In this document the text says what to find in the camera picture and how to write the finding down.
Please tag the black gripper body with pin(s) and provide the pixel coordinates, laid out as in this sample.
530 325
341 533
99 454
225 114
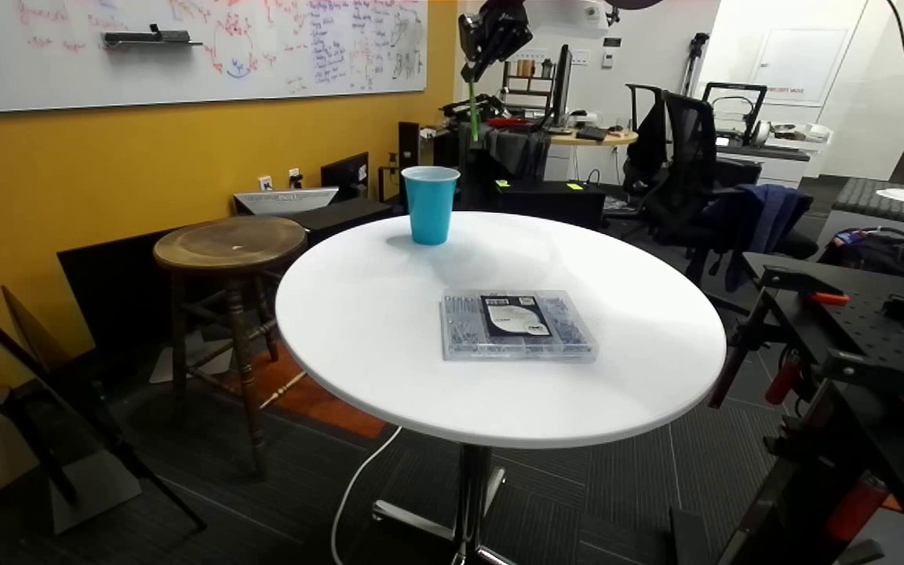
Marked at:
503 23

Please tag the green pen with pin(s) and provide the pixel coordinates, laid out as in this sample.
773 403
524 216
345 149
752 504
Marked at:
471 111

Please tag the blue plastic cup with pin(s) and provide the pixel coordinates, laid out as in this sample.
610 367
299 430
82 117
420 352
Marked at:
430 207

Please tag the black speaker box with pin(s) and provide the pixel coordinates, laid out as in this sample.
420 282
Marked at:
345 178

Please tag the black office chair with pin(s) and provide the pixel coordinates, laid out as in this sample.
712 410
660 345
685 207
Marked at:
681 145

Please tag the black framed monitor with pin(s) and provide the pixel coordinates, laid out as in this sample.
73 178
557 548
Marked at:
736 111

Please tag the round wooden stool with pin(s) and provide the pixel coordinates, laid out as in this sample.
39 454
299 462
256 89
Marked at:
226 245

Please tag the blue jacket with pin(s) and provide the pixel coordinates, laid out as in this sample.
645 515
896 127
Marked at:
770 214

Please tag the black whiteboard eraser tray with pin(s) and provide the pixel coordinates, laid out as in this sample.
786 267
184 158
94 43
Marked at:
147 40

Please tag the black low cabinet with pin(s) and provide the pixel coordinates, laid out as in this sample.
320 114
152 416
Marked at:
118 292

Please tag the black backpack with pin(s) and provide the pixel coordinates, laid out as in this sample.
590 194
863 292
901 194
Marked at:
877 252

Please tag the black perforated workbench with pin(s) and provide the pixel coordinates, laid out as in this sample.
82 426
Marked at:
871 345

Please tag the black tripod stand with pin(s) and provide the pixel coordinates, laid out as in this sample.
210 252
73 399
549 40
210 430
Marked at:
46 419

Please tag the wall whiteboard with writing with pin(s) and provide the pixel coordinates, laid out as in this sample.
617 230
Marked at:
157 50

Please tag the chrome table pedestal base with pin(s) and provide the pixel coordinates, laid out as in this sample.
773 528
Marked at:
467 504

